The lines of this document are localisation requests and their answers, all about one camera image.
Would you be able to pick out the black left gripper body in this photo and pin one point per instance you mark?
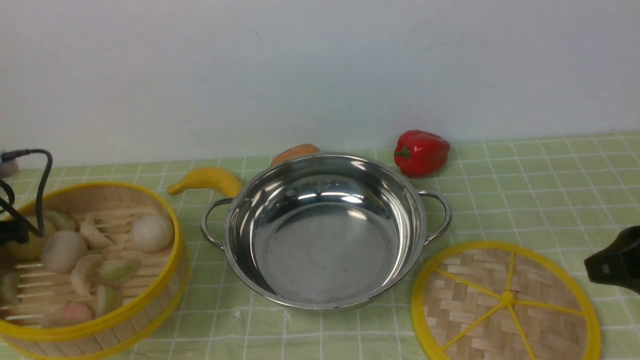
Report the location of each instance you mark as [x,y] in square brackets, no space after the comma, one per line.
[14,231]

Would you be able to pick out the yellowish round bun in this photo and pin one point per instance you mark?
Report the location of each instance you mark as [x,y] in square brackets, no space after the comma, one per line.
[32,249]

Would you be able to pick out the yellow banana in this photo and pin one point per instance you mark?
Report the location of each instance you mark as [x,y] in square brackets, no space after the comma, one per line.
[215,178]

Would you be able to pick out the bamboo steamer basket yellow rim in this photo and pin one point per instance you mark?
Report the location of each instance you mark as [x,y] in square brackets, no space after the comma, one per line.
[148,299]

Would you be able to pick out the greenish dumpling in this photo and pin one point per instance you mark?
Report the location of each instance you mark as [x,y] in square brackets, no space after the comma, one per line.
[117,272]
[108,299]

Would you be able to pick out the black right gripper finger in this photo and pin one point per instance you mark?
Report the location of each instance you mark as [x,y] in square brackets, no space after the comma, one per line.
[619,263]

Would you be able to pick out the white round bun right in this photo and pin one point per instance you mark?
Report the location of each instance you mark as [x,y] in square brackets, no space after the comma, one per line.
[151,233]

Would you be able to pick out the greenish dumpling right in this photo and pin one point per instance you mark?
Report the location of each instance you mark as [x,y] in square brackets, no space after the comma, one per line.
[117,272]

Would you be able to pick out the green checkered tablecloth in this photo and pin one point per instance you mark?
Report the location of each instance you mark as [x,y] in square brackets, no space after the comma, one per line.
[563,197]

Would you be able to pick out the stainless steel two-handled pot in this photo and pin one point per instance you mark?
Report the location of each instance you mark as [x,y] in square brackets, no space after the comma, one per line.
[326,231]

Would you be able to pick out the pale dumpling upper middle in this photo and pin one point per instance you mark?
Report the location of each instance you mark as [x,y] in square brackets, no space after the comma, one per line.
[94,237]

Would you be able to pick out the white round bun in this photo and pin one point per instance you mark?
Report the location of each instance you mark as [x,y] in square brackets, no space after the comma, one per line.
[62,250]
[151,233]

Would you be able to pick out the greenish dumpling bottom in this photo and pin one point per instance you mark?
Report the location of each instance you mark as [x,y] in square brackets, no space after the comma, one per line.
[108,299]

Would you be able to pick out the woven bamboo lid yellow rim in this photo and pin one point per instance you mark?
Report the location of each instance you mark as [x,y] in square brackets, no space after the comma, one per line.
[498,301]

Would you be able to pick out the pink bun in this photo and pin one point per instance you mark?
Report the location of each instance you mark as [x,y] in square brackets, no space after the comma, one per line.
[70,314]

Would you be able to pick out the orange sweet potato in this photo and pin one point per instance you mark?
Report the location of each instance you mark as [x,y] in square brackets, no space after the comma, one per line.
[294,152]

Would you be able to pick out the white round bun middle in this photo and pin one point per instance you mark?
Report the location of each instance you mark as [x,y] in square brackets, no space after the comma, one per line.
[62,250]

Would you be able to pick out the pale dumpling top left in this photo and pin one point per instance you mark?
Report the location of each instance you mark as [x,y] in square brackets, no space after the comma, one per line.
[60,220]

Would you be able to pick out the red bell pepper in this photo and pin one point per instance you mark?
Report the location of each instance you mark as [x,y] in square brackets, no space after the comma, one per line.
[419,153]

